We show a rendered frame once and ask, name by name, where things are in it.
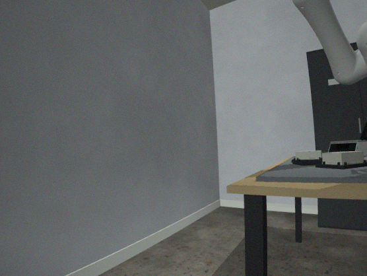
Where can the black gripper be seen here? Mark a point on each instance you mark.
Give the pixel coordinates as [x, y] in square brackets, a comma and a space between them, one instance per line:
[364, 133]

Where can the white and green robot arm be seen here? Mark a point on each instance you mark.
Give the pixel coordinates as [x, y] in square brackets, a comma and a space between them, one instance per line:
[348, 66]

